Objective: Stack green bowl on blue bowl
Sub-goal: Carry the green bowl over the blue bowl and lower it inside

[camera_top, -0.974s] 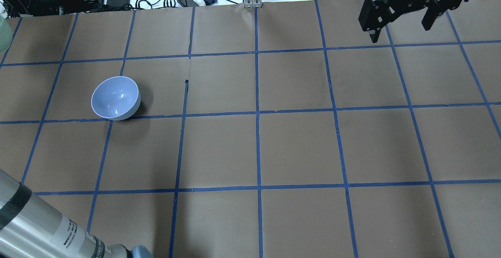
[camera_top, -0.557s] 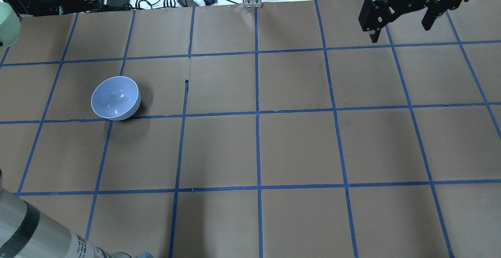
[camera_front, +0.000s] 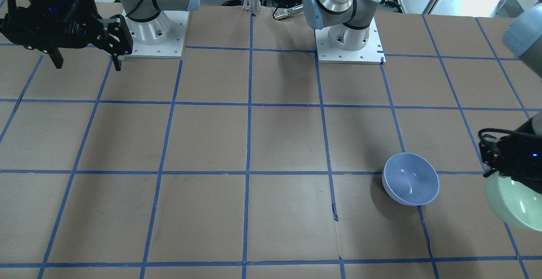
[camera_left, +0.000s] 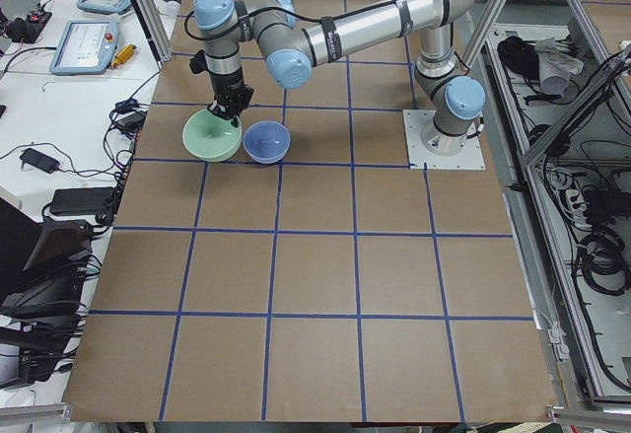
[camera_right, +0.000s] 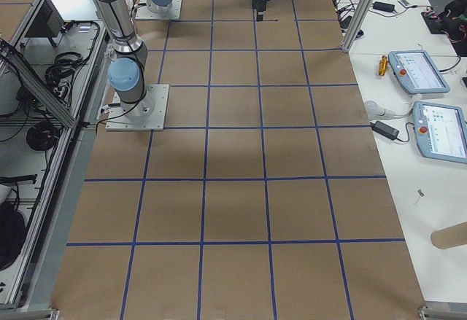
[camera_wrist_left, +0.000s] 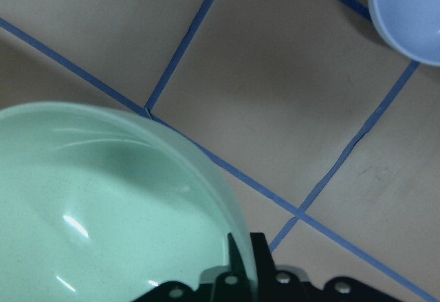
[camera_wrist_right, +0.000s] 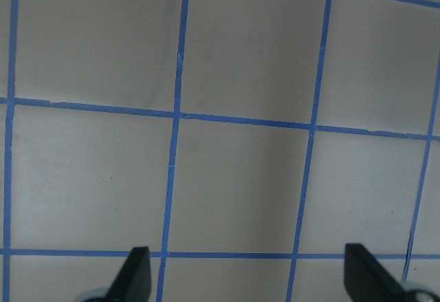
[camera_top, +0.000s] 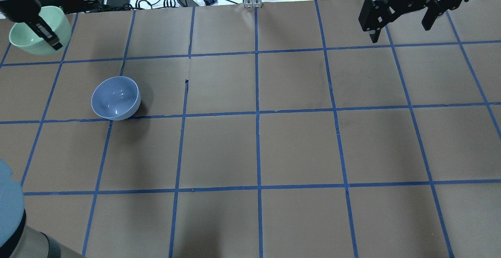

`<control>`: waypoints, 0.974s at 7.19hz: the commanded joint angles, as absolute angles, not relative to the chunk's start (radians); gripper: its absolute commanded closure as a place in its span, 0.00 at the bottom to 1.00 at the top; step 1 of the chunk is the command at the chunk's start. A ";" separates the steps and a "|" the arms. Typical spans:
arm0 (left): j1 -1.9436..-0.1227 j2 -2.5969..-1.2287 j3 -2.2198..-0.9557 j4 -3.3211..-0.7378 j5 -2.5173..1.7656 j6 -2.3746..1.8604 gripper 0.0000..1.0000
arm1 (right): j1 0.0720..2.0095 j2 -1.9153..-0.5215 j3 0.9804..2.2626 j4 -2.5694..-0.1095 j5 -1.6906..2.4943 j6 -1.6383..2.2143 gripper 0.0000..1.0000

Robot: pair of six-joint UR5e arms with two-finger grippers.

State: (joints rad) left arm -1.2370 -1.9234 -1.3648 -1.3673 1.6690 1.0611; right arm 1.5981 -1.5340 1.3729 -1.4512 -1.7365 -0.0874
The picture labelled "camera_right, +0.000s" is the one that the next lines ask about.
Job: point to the gold metal cylinder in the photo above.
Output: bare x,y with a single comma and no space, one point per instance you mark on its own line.
382,67

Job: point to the white light bulb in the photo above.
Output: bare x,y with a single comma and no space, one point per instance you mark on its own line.
376,112

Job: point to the far teach pendant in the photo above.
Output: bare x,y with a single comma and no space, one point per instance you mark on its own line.
416,72

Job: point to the teach pendant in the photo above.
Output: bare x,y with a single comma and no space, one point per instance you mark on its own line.
440,131
416,72

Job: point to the black power adapter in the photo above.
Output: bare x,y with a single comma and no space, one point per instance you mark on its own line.
385,130

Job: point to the near teach pendant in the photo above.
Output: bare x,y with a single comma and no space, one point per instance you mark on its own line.
440,131

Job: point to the cardboard tube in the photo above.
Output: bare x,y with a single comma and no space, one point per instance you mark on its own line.
450,237

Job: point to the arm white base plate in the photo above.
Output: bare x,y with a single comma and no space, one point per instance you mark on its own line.
154,12
149,114

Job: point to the aluminium frame post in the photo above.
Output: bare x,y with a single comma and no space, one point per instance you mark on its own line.
355,24

